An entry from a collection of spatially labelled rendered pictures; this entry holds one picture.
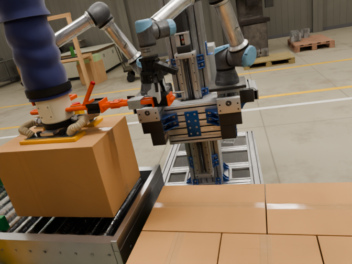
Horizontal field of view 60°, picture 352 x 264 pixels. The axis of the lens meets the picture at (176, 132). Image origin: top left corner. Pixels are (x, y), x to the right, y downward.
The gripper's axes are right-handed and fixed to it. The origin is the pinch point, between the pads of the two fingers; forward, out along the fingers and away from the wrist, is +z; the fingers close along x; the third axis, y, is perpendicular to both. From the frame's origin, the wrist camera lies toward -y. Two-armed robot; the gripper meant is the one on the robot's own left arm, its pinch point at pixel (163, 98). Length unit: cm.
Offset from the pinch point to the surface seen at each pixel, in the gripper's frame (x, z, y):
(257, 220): 12, 60, -38
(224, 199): -4, 60, -21
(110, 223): 18, 60, 36
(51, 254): 38, 63, 61
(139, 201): 7, 54, 23
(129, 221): 22, 54, 23
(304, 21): -1018, 80, -174
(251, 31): -738, 55, -12
